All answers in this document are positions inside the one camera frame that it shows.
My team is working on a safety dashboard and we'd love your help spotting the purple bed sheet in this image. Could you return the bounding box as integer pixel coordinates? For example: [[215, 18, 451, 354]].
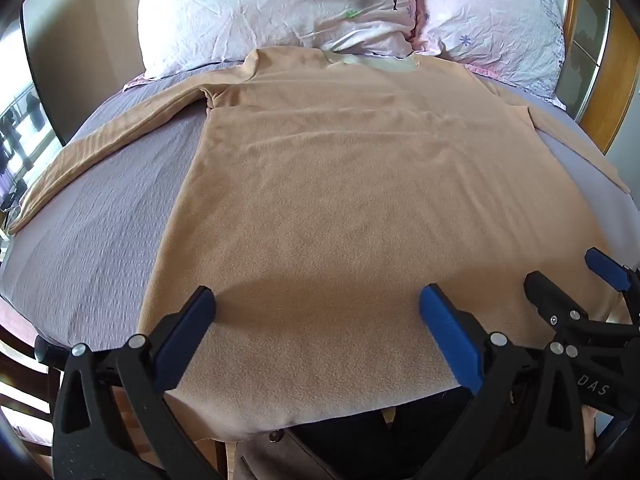
[[0, 56, 626, 361]]

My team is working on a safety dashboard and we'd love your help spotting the tan long-sleeve shirt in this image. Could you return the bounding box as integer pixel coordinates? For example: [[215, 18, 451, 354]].
[[9, 46, 632, 442]]

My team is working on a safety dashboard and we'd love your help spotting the wooden bed frame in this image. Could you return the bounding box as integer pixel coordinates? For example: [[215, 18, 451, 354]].
[[0, 295, 68, 461]]

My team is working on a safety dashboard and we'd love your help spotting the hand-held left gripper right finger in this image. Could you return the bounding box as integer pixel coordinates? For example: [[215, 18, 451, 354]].
[[419, 283, 587, 480]]

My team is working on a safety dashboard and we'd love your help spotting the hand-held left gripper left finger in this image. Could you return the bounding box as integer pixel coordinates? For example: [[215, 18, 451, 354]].
[[52, 286, 217, 480]]

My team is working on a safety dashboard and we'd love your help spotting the pink floral pillow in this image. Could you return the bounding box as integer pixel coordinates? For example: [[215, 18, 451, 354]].
[[413, 0, 567, 111]]

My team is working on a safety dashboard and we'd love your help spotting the wooden framed glass panel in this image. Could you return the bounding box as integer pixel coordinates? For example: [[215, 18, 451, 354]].
[[561, 0, 640, 156]]

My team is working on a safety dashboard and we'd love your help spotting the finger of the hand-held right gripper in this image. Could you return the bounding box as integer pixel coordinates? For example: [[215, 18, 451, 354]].
[[523, 270, 640, 347], [584, 247, 640, 322]]

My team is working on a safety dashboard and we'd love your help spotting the white floral tree-print pillow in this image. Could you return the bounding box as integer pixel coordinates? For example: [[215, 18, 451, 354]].
[[137, 0, 420, 80]]

